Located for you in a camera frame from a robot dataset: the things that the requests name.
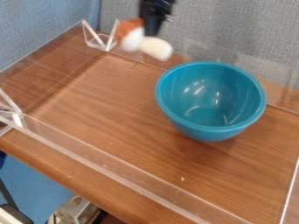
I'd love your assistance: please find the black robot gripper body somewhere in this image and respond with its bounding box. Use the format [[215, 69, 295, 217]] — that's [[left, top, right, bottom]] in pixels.
[[139, 0, 176, 17]]

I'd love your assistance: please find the white device under table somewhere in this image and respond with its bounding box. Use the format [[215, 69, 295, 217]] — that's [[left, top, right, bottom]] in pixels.
[[47, 195, 100, 224]]

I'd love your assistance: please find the clear acrylic front barrier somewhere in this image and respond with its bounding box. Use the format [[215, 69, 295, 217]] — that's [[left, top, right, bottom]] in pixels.
[[0, 111, 251, 224]]

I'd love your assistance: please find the clear acrylic barrier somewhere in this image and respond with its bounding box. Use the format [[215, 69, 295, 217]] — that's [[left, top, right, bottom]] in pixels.
[[0, 111, 251, 224], [116, 25, 299, 115]]

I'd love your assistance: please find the clear acrylic left bracket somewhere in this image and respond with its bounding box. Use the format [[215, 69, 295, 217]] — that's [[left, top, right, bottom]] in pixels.
[[0, 88, 24, 137]]

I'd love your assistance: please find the clear acrylic back barrier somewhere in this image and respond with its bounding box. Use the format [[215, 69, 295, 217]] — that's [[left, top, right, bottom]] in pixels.
[[116, 25, 299, 115]]

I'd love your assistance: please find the blue plastic bowl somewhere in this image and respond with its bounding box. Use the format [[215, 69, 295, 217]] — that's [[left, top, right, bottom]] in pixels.
[[155, 61, 267, 142]]

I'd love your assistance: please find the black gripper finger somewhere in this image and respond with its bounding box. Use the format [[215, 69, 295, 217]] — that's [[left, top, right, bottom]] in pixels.
[[144, 16, 167, 37]]

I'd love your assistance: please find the clear acrylic corner bracket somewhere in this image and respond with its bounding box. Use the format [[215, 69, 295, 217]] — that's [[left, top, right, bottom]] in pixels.
[[82, 19, 119, 52]]

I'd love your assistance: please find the white brown-capped toy mushroom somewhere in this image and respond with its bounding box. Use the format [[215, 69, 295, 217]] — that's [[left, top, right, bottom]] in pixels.
[[116, 17, 174, 61]]

